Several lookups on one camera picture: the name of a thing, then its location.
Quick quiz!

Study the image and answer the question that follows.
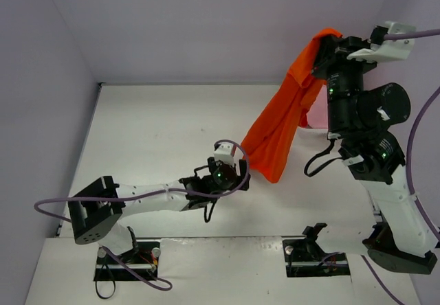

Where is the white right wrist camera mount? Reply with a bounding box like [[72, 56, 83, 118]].
[[346, 21, 417, 63]]

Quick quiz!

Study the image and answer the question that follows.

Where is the orange t shirt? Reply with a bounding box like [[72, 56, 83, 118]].
[[241, 27, 342, 183]]

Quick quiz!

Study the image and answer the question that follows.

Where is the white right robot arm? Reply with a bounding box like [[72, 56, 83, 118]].
[[311, 35, 439, 275]]

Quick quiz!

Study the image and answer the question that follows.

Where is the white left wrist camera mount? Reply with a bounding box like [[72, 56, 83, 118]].
[[213, 142, 237, 166]]

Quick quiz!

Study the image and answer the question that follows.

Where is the pink t shirt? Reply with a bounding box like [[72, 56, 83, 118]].
[[307, 85, 328, 130]]

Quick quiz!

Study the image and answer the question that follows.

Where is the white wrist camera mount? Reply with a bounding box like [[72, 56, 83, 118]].
[[213, 142, 237, 166], [346, 21, 417, 63]]

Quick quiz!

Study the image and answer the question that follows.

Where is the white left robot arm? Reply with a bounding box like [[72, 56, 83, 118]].
[[68, 157, 250, 264]]

